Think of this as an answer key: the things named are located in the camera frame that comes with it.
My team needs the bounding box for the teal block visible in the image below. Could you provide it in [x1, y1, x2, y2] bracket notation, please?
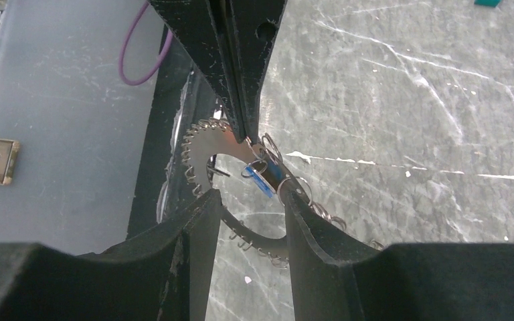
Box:
[474, 0, 501, 8]

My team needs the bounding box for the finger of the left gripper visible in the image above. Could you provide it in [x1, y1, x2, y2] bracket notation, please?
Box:
[150, 0, 245, 142]
[219, 0, 287, 140]

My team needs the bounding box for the black base frame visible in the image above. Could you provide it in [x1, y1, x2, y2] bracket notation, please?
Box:
[127, 39, 220, 239]

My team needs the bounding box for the blue key tag with key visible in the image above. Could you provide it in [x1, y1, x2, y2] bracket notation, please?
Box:
[241, 160, 284, 198]

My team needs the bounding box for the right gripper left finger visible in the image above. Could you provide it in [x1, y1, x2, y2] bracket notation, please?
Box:
[0, 189, 222, 320]

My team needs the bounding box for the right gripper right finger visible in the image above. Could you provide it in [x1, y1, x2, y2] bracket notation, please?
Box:
[283, 192, 514, 320]

